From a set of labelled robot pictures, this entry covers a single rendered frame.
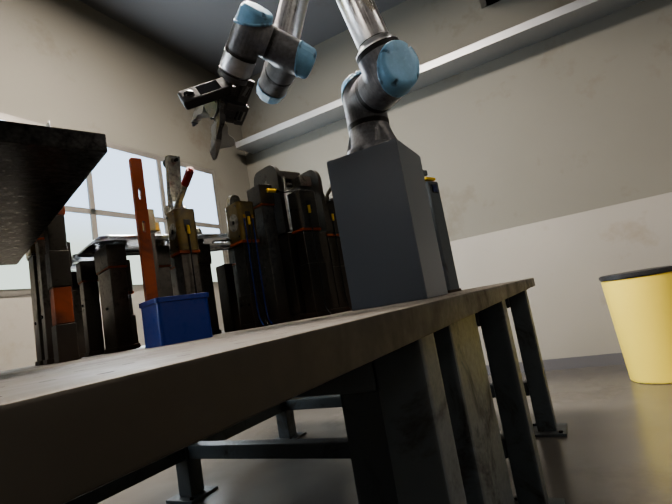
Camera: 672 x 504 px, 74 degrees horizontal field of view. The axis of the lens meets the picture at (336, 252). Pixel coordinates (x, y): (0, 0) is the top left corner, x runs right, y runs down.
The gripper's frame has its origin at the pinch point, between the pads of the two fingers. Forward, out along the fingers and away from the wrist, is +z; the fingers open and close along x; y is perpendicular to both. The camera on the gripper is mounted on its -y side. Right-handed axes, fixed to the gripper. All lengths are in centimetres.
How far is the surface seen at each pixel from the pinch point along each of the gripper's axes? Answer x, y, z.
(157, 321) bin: -45, -22, 12
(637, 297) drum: -73, 241, 17
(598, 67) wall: 65, 313, -67
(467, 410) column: -85, 31, 5
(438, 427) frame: -87, -1, -13
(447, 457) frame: -91, 0, -10
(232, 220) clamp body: -6.1, 14.6, 21.0
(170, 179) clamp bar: 5.7, -1.4, 16.4
